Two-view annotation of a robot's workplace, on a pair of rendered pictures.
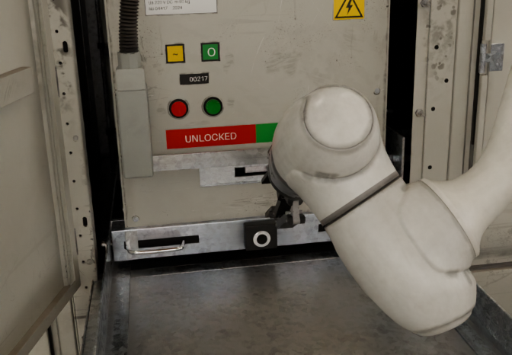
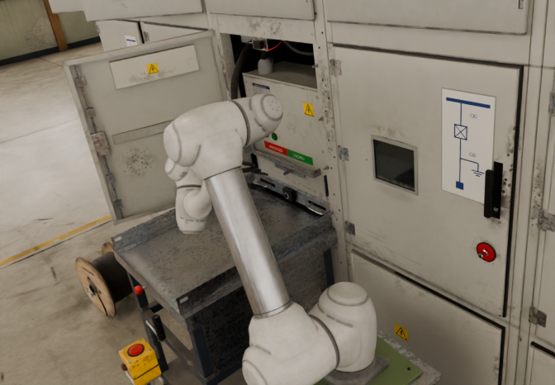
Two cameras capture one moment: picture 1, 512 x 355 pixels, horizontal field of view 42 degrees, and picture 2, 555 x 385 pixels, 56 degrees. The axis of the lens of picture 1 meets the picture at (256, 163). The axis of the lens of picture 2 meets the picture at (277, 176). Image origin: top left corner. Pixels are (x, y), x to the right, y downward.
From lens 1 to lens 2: 1.88 m
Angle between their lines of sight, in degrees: 60
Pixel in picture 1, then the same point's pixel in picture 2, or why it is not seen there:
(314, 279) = (283, 219)
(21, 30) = (216, 97)
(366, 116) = (172, 166)
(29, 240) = not seen: hidden behind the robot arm
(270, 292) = (266, 216)
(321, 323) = not seen: hidden behind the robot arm
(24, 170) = not seen: hidden behind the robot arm
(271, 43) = (287, 117)
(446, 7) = (329, 123)
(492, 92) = (346, 170)
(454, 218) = (182, 203)
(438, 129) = (334, 178)
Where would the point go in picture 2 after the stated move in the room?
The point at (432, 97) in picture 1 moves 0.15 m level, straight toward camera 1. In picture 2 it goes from (330, 162) to (291, 171)
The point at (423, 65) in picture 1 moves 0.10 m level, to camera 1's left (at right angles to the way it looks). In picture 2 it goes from (326, 146) to (311, 139)
